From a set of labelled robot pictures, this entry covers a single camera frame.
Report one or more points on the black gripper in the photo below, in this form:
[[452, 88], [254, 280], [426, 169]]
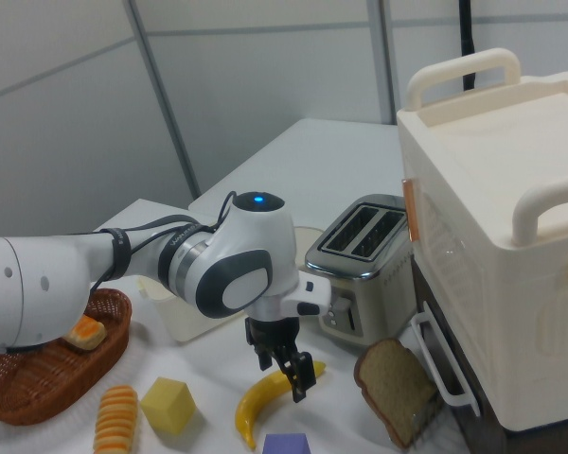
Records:
[[272, 331]]

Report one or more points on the yellow banana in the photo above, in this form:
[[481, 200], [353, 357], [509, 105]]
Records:
[[255, 402]]

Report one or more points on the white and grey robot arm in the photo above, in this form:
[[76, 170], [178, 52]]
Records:
[[246, 246]]

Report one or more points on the white rectangular plastic container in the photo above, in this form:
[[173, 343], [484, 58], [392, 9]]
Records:
[[184, 321]]

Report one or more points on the purple foam cube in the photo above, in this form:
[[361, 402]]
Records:
[[286, 444]]

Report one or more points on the brown bread slice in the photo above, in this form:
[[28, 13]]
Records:
[[393, 388]]

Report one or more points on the chrome and cream toaster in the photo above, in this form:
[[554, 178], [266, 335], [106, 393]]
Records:
[[378, 293]]

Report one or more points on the yellow foam cube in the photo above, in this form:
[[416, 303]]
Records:
[[168, 406]]

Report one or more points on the long orange striped bread roll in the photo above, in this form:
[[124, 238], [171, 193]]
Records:
[[116, 418]]

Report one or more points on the copper strip on bread box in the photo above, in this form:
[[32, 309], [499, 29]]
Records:
[[411, 210]]

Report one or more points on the short orange striped bun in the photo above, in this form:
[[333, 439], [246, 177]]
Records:
[[86, 333]]

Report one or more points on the brown wicker basket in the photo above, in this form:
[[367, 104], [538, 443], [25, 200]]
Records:
[[38, 378]]

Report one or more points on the black background pole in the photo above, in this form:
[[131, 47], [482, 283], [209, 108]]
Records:
[[466, 38]]

